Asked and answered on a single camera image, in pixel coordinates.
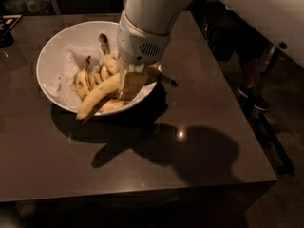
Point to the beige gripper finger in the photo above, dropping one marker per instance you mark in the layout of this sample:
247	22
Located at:
132	83

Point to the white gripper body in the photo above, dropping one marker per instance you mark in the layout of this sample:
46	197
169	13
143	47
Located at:
138	45

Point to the long top yellow banana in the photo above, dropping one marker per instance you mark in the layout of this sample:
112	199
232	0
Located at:
110	88

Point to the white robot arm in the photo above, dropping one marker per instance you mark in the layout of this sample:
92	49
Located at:
145	26

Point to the yellow banana bunch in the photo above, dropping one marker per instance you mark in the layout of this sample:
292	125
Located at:
86	82

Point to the white paper bowl liner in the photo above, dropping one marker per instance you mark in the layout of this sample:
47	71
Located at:
57	73

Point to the white ceramic bowl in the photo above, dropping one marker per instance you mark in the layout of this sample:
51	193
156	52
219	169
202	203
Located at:
86	35

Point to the black shoe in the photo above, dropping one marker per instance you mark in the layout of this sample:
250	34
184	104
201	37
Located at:
249	101

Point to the shelf with plastic bottles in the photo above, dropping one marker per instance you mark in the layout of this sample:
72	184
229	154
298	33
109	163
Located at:
29	7

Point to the black object at left edge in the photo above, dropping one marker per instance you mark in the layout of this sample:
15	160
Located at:
7	22

